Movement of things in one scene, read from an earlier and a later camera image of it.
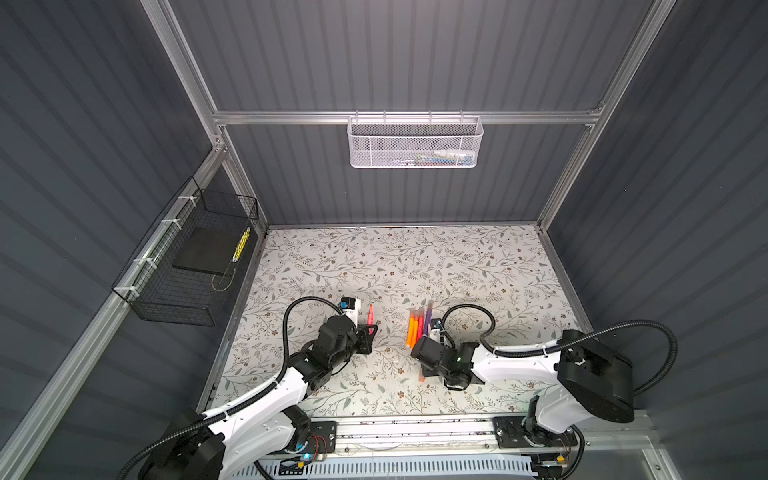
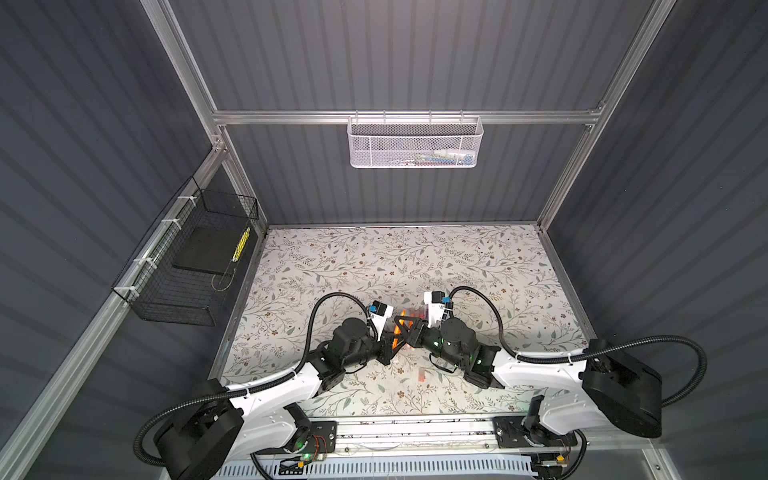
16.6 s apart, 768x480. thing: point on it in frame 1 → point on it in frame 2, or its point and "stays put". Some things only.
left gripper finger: [365, 337] → [388, 346]
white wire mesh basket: [414, 142] stays put
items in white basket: [440, 158] stays put
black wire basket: [185, 270] stays put
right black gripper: [426, 372] → [417, 330]
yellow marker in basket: [241, 245] stays put
